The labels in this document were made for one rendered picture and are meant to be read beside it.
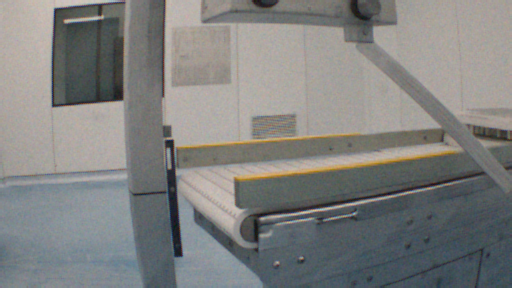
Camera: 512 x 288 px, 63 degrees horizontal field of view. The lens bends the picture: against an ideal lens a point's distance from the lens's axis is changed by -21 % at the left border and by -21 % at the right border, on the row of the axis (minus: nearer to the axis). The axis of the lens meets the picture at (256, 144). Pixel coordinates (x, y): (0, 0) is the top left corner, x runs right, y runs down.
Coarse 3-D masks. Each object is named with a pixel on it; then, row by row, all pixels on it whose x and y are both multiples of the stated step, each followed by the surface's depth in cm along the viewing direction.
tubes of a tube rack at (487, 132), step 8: (472, 112) 95; (480, 112) 93; (488, 112) 90; (496, 112) 89; (504, 112) 88; (472, 128) 96; (480, 128) 93; (488, 128) 91; (496, 128) 90; (488, 136) 91; (496, 136) 88; (504, 136) 86
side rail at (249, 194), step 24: (504, 144) 74; (360, 168) 60; (384, 168) 62; (408, 168) 63; (432, 168) 65; (456, 168) 68; (480, 168) 70; (240, 192) 55; (264, 192) 56; (288, 192) 57; (312, 192) 58; (336, 192) 59
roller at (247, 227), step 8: (248, 216) 57; (256, 216) 57; (240, 224) 57; (248, 224) 57; (256, 224) 57; (240, 232) 57; (248, 232) 57; (256, 232) 57; (248, 240) 57; (256, 240) 57
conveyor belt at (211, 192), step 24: (240, 168) 82; (264, 168) 81; (288, 168) 81; (192, 192) 72; (216, 192) 66; (360, 192) 63; (384, 192) 64; (216, 216) 62; (240, 216) 57; (240, 240) 57
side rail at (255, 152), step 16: (432, 128) 100; (240, 144) 83; (256, 144) 84; (272, 144) 85; (288, 144) 86; (304, 144) 88; (320, 144) 89; (336, 144) 90; (352, 144) 91; (368, 144) 93; (384, 144) 94; (400, 144) 96; (416, 144) 98; (176, 160) 80; (192, 160) 80; (208, 160) 81; (224, 160) 82; (240, 160) 84; (256, 160) 85
